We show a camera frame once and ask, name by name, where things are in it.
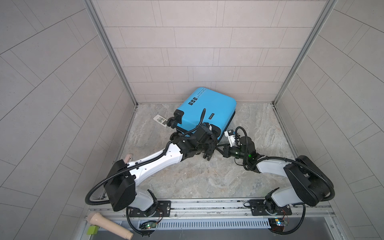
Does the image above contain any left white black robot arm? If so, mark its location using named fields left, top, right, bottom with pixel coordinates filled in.
left=85, top=123, right=221, bottom=216

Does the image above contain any beige cylinder handle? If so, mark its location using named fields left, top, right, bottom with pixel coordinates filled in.
left=87, top=212, right=134, bottom=240

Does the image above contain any blue suitcase with black lining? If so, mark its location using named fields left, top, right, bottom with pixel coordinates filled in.
left=167, top=87, right=237, bottom=141

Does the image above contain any small pink object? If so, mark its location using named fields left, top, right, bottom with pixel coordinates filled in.
left=124, top=154, right=133, bottom=164

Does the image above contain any left circuit board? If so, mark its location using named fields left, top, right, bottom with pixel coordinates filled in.
left=140, top=221, right=158, bottom=230

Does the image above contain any aluminium mounting rail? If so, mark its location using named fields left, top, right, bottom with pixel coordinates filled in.
left=86, top=197, right=335, bottom=221

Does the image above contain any right circuit board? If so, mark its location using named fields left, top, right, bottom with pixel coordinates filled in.
left=268, top=218, right=289, bottom=233

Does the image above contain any white remote control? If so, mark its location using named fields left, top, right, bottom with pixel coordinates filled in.
left=153, top=115, right=168, bottom=127

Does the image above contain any circuit board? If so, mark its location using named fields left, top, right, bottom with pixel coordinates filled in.
left=140, top=221, right=158, bottom=230
left=268, top=218, right=289, bottom=233

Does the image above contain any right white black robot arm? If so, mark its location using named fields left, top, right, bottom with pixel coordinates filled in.
left=217, top=136, right=336, bottom=215

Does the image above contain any green block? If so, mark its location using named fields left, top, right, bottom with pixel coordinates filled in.
left=87, top=226, right=100, bottom=236

